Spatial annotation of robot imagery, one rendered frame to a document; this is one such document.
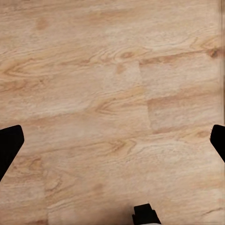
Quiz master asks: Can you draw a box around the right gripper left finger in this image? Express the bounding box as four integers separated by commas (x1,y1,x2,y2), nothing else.
0,125,24,181

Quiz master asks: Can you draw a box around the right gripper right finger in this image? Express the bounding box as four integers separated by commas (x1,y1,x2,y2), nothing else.
210,124,225,162

